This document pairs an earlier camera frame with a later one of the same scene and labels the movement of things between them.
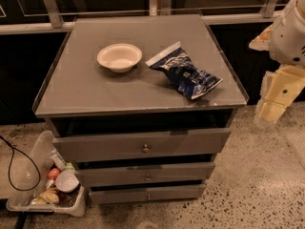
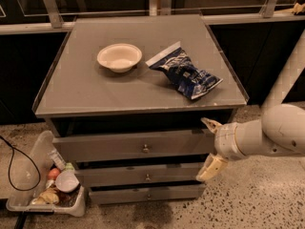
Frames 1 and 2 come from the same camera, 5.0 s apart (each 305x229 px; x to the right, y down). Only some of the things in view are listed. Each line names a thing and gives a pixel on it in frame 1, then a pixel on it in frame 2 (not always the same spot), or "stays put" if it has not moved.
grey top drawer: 86,148 stays put
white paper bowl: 119,57 stays put
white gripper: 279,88 to 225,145
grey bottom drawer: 147,195 stays put
